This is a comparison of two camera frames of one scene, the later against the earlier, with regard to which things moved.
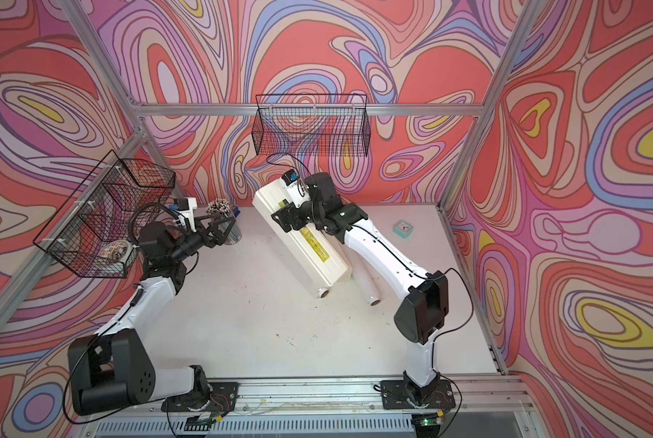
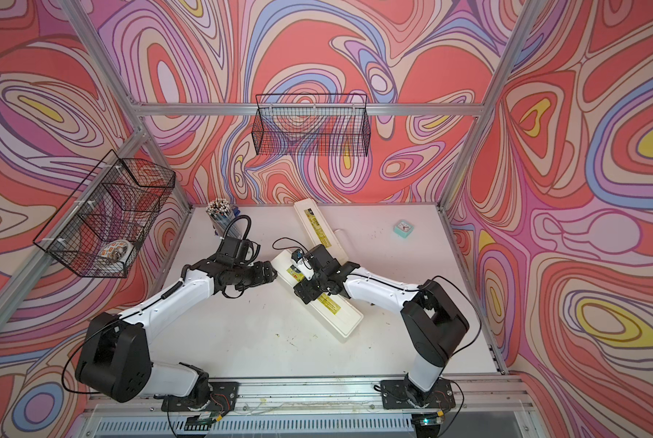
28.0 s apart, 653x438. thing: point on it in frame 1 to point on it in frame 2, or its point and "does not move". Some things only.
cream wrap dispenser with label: (316, 256) to (336, 310)
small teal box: (403, 229) does not move
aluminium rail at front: (322, 408) does not move
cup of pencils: (224, 209) does not move
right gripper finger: (289, 215) to (307, 290)
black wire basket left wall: (98, 227) does not move
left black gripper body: (210, 243) to (247, 276)
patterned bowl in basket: (119, 250) does not move
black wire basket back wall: (311, 123) does not move
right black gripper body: (318, 213) to (321, 279)
